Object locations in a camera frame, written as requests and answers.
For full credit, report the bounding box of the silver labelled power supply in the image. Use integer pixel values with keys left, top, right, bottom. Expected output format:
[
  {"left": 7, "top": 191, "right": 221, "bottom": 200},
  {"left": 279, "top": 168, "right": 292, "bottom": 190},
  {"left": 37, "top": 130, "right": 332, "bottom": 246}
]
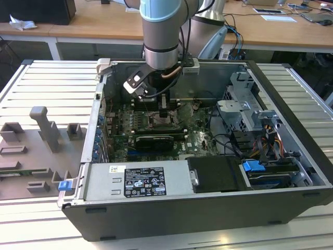
[{"left": 84, "top": 160, "right": 198, "bottom": 201}]

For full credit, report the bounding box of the metal socket cover frame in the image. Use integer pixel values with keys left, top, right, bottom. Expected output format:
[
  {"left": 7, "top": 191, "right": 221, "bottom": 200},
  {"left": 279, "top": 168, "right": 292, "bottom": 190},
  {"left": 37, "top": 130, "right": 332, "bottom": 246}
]
[{"left": 148, "top": 111, "right": 181, "bottom": 130}]

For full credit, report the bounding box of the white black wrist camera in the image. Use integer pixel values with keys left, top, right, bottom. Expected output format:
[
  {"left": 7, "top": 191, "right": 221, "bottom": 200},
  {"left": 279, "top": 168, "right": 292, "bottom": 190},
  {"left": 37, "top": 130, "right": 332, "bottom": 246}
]
[{"left": 123, "top": 69, "right": 149, "bottom": 100}]

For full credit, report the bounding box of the grey plastic case latch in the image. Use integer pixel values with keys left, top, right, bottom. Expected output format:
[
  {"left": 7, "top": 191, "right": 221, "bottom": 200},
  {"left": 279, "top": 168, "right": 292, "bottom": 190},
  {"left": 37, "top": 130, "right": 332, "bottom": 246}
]
[{"left": 95, "top": 57, "right": 112, "bottom": 77}]

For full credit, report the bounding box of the brown curved cable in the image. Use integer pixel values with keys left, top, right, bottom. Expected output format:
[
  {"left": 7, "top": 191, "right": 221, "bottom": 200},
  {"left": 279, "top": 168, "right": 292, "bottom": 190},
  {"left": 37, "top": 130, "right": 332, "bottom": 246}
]
[{"left": 160, "top": 66, "right": 182, "bottom": 79}]

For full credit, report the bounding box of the green RAM stick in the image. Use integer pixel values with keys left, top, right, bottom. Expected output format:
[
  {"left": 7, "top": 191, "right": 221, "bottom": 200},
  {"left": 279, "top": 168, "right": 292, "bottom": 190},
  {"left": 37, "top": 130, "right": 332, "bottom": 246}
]
[{"left": 0, "top": 169, "right": 36, "bottom": 174}]

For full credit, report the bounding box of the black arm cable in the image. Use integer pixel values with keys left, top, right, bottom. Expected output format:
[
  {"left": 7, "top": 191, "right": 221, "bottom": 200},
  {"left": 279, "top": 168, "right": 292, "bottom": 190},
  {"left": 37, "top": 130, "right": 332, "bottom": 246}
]
[{"left": 179, "top": 18, "right": 195, "bottom": 70}]

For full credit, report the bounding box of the silver perforated drive cage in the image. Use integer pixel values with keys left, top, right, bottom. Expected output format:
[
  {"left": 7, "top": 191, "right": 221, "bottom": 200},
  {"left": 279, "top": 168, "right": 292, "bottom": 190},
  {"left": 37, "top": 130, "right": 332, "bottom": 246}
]
[{"left": 215, "top": 71, "right": 281, "bottom": 133}]

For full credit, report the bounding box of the black box on desk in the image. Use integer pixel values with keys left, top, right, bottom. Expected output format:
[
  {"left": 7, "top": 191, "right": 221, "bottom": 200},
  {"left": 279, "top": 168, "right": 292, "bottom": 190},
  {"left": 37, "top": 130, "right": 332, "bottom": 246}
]
[{"left": 0, "top": 0, "right": 76, "bottom": 26}]

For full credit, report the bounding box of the blue cable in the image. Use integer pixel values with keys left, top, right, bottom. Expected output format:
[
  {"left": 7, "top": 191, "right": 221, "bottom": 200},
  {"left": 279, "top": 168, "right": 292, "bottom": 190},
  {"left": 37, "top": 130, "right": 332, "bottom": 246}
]
[{"left": 228, "top": 25, "right": 246, "bottom": 61}]

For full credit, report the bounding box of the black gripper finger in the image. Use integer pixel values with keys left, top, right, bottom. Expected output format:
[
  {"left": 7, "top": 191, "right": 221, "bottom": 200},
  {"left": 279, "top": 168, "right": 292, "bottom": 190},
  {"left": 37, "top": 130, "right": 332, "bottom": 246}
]
[{"left": 158, "top": 92, "right": 171, "bottom": 119}]

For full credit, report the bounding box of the grey parts rack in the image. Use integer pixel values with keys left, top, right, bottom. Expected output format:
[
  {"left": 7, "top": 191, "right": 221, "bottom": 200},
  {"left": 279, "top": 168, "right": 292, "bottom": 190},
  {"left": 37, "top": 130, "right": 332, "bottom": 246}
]
[{"left": 0, "top": 105, "right": 88, "bottom": 201}]

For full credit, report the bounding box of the black plastic shroud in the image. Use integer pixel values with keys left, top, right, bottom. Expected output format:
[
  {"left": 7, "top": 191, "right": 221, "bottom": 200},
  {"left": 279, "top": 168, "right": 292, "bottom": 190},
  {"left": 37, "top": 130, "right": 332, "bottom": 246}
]
[{"left": 187, "top": 156, "right": 250, "bottom": 193}]

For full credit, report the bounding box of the hard disk in blue carrier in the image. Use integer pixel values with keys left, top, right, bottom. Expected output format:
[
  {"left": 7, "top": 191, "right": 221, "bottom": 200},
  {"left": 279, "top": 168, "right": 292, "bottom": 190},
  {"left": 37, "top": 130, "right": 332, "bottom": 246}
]
[{"left": 240, "top": 160, "right": 299, "bottom": 190}]

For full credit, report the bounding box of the yellow orange wire bundle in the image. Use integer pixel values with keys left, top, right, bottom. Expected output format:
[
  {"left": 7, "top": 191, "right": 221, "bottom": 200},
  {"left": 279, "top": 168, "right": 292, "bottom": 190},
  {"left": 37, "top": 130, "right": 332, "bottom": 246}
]
[{"left": 251, "top": 124, "right": 284, "bottom": 159}]

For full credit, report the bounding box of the crumpled white paper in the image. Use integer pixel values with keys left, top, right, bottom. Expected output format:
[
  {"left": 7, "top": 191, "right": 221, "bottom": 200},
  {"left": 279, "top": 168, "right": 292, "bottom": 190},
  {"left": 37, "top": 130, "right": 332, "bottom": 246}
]
[{"left": 9, "top": 14, "right": 37, "bottom": 31}]

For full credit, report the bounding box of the black graphics card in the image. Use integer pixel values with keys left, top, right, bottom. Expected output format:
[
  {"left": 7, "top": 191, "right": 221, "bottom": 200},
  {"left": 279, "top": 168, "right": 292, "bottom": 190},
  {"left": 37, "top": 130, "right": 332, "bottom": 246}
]
[{"left": 135, "top": 134, "right": 174, "bottom": 152}]

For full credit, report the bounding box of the pale blue teach pendant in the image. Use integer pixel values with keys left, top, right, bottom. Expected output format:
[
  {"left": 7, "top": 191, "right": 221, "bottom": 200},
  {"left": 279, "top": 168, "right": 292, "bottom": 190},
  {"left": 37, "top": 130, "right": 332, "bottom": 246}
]
[{"left": 197, "top": 26, "right": 228, "bottom": 59}]

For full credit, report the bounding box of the black open PC case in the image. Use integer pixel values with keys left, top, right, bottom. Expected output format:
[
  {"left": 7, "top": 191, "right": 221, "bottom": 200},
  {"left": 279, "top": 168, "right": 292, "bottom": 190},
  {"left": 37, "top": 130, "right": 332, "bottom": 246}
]
[{"left": 58, "top": 58, "right": 333, "bottom": 242}]

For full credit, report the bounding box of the grey black mounted box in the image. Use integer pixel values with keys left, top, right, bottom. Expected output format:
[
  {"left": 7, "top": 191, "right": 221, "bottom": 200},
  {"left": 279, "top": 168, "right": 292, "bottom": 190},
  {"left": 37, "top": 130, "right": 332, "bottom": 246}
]
[{"left": 182, "top": 58, "right": 200, "bottom": 76}]

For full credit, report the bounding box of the black RAM slot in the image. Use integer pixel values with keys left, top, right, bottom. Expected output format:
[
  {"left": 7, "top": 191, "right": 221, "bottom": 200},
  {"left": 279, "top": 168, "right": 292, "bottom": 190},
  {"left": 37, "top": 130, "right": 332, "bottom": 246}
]
[
  {"left": 133, "top": 101, "right": 181, "bottom": 105},
  {"left": 133, "top": 106, "right": 181, "bottom": 111},
  {"left": 135, "top": 128, "right": 188, "bottom": 133},
  {"left": 133, "top": 104, "right": 181, "bottom": 108},
  {"left": 133, "top": 98, "right": 181, "bottom": 103},
  {"left": 134, "top": 132, "right": 189, "bottom": 138}
]

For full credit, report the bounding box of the thin red wire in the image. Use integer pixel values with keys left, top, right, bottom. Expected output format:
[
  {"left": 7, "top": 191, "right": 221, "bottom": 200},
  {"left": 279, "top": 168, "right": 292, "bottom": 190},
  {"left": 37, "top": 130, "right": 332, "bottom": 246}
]
[{"left": 107, "top": 96, "right": 114, "bottom": 126}]

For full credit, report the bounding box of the CPU socket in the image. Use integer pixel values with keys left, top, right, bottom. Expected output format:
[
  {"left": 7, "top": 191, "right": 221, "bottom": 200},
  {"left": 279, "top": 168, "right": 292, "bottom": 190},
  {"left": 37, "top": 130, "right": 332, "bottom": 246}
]
[{"left": 146, "top": 109, "right": 181, "bottom": 130}]

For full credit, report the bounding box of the dark looping cable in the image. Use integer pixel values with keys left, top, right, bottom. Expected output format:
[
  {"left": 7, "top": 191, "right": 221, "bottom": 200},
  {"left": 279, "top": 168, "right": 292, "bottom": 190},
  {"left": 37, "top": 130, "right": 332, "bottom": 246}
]
[{"left": 211, "top": 133, "right": 245, "bottom": 160}]

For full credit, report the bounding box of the wooden desk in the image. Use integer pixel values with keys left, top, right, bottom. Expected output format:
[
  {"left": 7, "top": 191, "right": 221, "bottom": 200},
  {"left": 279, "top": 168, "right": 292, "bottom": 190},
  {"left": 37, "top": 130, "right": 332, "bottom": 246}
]
[{"left": 0, "top": 0, "right": 333, "bottom": 60}]

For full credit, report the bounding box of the green motherboard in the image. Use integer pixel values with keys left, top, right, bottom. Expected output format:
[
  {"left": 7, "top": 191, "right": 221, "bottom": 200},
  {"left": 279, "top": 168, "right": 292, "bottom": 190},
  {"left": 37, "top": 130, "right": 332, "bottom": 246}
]
[{"left": 104, "top": 100, "right": 222, "bottom": 162}]

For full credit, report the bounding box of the white paper sheet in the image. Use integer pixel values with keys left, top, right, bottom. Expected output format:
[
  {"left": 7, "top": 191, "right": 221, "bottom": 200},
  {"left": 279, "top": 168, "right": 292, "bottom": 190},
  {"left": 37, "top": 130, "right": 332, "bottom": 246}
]
[{"left": 261, "top": 14, "right": 297, "bottom": 23}]

